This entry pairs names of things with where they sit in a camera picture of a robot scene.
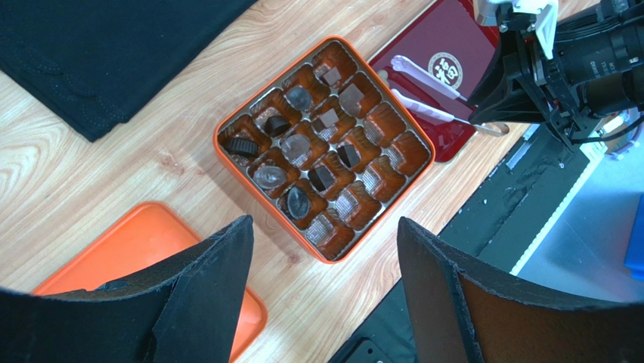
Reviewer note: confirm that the pale heart chocolate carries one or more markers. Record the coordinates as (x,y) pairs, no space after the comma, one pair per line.
(384,76)

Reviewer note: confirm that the brown leaf chocolate centre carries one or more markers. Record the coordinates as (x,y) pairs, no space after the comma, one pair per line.
(295,146)

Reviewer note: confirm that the square milk chocolate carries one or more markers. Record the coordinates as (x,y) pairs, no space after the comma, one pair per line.
(350,99)

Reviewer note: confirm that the light leaf chocolate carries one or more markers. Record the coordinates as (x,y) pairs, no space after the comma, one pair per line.
(269,177)

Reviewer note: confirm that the dark heart chocolate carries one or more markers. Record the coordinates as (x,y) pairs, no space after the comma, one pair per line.
(300,98)

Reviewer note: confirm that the rectangular milk chocolate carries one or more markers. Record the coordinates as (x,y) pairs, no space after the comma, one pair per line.
(325,120)

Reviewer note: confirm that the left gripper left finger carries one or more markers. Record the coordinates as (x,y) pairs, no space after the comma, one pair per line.
(184,308)

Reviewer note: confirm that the red lacquer tray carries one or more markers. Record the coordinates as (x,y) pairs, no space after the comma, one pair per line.
(446,41)

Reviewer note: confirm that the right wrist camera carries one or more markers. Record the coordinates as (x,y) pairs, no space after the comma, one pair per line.
(538,16)

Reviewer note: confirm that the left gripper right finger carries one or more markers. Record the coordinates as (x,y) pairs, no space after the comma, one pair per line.
(465,310)

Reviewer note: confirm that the black cloth mat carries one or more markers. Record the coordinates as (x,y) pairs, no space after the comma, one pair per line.
(97,63)

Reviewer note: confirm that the dark leaf chocolate front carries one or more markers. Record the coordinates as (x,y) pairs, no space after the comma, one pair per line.
(297,203)

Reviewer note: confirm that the blue plastic box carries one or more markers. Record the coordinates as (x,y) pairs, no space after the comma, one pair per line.
(633,259)

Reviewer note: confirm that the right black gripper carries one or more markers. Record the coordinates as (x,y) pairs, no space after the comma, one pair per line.
(596,70)

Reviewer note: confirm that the orange tin lid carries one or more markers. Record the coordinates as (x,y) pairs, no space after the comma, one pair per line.
(146,235)

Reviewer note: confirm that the dark square chocolate right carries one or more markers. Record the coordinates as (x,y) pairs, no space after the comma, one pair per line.
(348,155)

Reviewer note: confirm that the orange chocolate box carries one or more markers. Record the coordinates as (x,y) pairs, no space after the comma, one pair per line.
(394,150)

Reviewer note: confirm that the dark square chocolate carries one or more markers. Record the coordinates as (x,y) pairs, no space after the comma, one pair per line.
(348,155)
(321,177)

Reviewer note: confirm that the pink handled metal tongs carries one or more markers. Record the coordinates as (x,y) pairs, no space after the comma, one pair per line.
(414,80)

